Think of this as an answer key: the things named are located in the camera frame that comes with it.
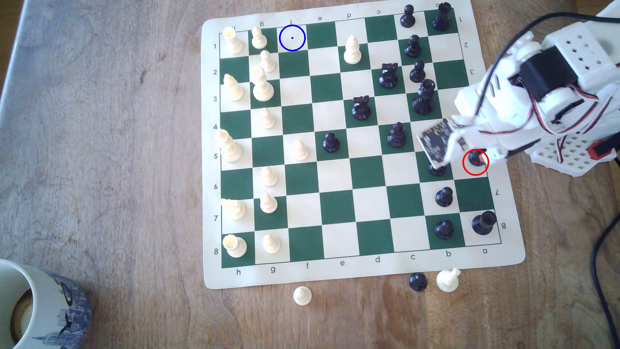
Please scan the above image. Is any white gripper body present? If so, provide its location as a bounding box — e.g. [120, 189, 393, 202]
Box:
[450, 78, 541, 158]

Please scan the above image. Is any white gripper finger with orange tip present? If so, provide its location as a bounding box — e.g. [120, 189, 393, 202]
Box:
[445, 127, 469, 163]
[483, 144, 509, 161]

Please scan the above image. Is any black queen chess piece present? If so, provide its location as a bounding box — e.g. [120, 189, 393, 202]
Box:
[412, 79, 436, 115]

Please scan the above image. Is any black rook chess piece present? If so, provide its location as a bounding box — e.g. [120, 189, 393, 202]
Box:
[432, 2, 452, 32]
[471, 210, 498, 236]

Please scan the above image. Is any black knight chess piece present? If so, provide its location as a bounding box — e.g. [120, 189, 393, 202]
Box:
[379, 62, 399, 89]
[352, 95, 372, 121]

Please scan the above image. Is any green white roll-up chess mat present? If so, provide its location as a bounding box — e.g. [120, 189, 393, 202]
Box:
[201, 0, 526, 291]

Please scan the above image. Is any white bishop chess piece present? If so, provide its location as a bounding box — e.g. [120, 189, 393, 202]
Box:
[223, 73, 244, 102]
[343, 35, 362, 65]

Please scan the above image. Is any white knight chess piece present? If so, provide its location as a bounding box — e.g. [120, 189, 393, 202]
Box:
[221, 198, 247, 221]
[436, 268, 461, 293]

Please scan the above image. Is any white queen chess piece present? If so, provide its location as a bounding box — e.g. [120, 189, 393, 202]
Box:
[249, 65, 275, 102]

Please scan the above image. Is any white king chess piece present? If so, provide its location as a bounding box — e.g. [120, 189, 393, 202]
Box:
[214, 128, 243, 163]

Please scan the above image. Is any white rook chess piece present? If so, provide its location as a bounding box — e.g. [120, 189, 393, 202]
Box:
[222, 234, 248, 259]
[222, 26, 244, 55]

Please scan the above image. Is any black pawn c5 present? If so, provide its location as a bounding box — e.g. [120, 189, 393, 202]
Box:
[387, 122, 408, 148]

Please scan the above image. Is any orange black table clamp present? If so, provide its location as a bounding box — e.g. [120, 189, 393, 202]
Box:
[587, 140, 617, 160]

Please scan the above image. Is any white mug with skyline print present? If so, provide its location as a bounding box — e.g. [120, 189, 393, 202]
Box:
[0, 259, 92, 349]

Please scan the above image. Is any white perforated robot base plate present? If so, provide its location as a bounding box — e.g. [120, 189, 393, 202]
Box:
[529, 132, 618, 177]

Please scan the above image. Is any black camera cable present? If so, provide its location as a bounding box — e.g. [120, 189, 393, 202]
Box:
[475, 12, 620, 117]

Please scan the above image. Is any black power cable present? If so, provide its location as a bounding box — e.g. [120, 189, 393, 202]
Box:
[591, 225, 620, 335]

